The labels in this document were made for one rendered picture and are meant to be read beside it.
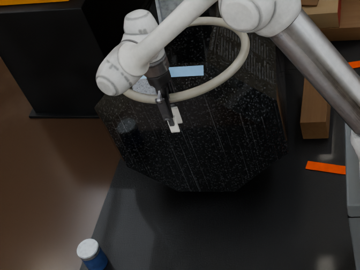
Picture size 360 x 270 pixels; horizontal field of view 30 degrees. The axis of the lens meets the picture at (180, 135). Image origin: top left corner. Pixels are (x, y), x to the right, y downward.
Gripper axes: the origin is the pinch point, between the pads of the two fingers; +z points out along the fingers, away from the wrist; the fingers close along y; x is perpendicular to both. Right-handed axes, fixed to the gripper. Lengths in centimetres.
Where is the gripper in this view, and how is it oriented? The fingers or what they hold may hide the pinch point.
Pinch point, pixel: (174, 119)
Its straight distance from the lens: 223.2
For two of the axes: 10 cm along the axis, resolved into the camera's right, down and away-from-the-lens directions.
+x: -9.4, 0.8, 3.2
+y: 1.9, -6.6, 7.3
